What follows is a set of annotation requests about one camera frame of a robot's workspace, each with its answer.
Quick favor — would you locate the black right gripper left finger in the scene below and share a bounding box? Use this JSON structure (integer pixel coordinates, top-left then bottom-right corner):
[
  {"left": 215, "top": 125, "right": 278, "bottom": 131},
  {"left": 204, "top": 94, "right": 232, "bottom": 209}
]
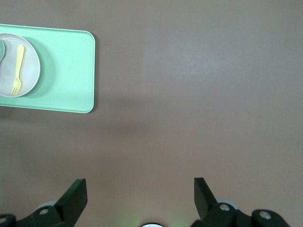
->
[{"left": 0, "top": 178, "right": 89, "bottom": 227}]

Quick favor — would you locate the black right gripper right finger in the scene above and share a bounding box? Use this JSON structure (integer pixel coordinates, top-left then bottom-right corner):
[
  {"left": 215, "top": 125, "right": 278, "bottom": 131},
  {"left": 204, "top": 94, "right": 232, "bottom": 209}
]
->
[{"left": 190, "top": 177, "right": 291, "bottom": 227}]

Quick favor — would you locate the round beige plate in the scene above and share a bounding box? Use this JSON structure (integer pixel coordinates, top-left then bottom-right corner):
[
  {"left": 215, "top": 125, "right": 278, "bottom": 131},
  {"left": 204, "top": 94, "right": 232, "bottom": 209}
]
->
[{"left": 0, "top": 33, "right": 42, "bottom": 98}]

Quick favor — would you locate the yellow plastic fork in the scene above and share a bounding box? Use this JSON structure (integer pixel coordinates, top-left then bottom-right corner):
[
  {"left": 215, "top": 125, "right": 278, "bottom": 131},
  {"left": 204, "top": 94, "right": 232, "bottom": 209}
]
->
[{"left": 11, "top": 44, "right": 26, "bottom": 96}]

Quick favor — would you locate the light green rectangular tray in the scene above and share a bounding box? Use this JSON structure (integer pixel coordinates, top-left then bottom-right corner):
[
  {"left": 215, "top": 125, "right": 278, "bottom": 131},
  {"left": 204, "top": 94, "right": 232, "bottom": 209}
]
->
[{"left": 0, "top": 23, "right": 96, "bottom": 115}]

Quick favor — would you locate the sage green plastic spoon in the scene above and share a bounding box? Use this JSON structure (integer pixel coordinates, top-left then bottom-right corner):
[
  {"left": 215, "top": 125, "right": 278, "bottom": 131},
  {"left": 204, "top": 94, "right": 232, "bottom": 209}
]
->
[{"left": 0, "top": 39, "right": 7, "bottom": 63}]

